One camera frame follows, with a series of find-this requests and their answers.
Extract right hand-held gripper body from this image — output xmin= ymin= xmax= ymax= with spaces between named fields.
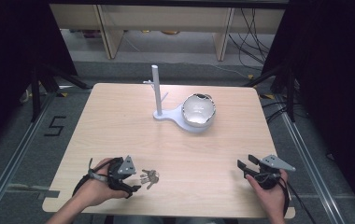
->
xmin=252 ymin=154 xmax=297 ymax=190

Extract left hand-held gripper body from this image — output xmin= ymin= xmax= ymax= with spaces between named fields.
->
xmin=107 ymin=155 xmax=137 ymax=190

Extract bunch of silver keys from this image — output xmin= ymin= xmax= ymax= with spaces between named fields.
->
xmin=139 ymin=168 xmax=161 ymax=190

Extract person's right hand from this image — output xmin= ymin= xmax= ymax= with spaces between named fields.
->
xmin=245 ymin=169 xmax=290 ymax=219

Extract person's left hand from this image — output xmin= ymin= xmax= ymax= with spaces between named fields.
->
xmin=72 ymin=157 xmax=130 ymax=208

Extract silver white bowl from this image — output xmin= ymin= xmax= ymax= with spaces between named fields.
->
xmin=181 ymin=92 xmax=217 ymax=129

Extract black metal stand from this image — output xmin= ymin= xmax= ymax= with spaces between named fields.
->
xmin=30 ymin=61 xmax=93 ymax=123
xmin=244 ymin=63 xmax=299 ymax=123

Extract white key stand with base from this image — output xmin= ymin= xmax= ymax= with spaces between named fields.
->
xmin=142 ymin=64 xmax=215 ymax=134

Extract grey floor tape strip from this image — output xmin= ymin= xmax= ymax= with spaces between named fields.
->
xmin=0 ymin=182 xmax=61 ymax=201

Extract dark curtain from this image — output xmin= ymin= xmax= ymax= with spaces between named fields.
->
xmin=0 ymin=0 xmax=79 ymax=158
xmin=260 ymin=0 xmax=355 ymax=218

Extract light wooden shelf unit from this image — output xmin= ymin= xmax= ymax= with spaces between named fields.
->
xmin=49 ymin=3 xmax=288 ymax=62

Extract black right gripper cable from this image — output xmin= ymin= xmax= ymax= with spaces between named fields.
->
xmin=277 ymin=176 xmax=318 ymax=224

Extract metal floor rail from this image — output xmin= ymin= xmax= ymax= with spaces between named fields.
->
xmin=0 ymin=91 xmax=59 ymax=224
xmin=278 ymin=108 xmax=348 ymax=224

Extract black left wrist strap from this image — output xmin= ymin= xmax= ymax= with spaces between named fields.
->
xmin=72 ymin=157 xmax=119 ymax=198

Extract black floor cables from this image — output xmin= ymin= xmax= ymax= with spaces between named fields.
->
xmin=260 ymin=100 xmax=293 ymax=124

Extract bundle of black cables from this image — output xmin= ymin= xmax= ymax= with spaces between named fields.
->
xmin=227 ymin=7 xmax=276 ymax=72

